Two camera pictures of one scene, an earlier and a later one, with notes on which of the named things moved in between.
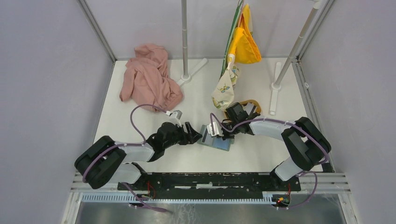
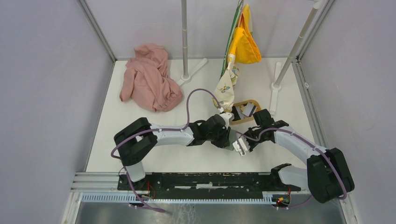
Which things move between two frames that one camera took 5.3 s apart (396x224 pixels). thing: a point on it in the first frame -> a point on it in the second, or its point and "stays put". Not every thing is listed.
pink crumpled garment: [147, 80] stays put
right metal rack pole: [279, 71] stays put
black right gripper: [225, 136] -> [251, 146]
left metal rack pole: [186, 78] stays put
